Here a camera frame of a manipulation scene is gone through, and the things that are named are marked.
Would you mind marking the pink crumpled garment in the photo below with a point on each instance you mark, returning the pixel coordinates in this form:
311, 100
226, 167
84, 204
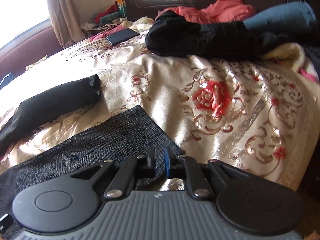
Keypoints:
219, 12

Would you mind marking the cluttered bedside items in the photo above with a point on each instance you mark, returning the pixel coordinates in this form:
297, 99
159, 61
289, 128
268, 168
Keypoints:
111, 16

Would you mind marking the cream fleece blanket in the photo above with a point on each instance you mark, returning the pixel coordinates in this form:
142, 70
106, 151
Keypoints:
293, 57

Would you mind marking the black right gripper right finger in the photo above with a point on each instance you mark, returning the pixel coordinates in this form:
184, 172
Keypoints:
186, 168

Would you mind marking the maroon window seat cushion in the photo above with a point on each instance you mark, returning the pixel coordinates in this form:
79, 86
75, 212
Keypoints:
28, 48

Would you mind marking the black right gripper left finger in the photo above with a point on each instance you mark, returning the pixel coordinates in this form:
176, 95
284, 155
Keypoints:
131, 171

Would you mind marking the black smartphone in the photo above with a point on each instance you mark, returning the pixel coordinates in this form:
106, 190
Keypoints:
121, 36

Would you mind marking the dark grey checked pants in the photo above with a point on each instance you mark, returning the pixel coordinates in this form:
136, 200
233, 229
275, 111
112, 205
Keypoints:
59, 194

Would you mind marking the blue pillow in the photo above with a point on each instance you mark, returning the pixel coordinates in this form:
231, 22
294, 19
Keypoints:
286, 18

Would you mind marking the black clothes pile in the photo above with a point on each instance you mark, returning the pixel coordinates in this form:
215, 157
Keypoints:
172, 35

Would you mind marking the black folded garment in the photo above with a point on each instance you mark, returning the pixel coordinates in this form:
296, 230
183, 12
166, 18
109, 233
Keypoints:
48, 106

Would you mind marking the beige curtain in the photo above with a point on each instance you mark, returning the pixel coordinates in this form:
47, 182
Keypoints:
65, 22

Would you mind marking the floral satin bedspread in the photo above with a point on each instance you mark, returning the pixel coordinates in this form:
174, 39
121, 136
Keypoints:
259, 117

